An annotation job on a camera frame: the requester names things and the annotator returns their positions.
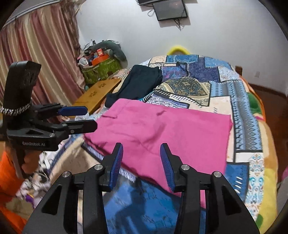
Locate pink pants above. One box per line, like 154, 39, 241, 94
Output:
83, 98, 233, 209

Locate left hand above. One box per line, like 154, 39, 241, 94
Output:
5, 142, 42, 175

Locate yellow wooden bedside board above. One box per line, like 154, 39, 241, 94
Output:
73, 78, 122, 114

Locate green storage bag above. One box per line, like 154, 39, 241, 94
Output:
82, 58, 122, 85

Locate blue patchwork bedspread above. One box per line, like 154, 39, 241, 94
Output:
50, 55, 265, 233

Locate orange box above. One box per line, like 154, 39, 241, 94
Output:
91, 48, 109, 66

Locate grey plush toy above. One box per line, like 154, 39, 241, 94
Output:
91, 40, 126, 61

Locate dark navy folded garment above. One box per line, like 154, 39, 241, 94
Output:
104, 65, 163, 108

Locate striped pink curtain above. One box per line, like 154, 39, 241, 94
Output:
1, 1, 85, 105

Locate yellow green fleece blanket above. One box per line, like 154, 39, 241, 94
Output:
241, 78, 278, 233

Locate yellow plush pillow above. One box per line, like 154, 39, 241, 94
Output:
167, 45, 190, 56

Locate wall mounted black monitor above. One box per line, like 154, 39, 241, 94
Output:
152, 0, 188, 21

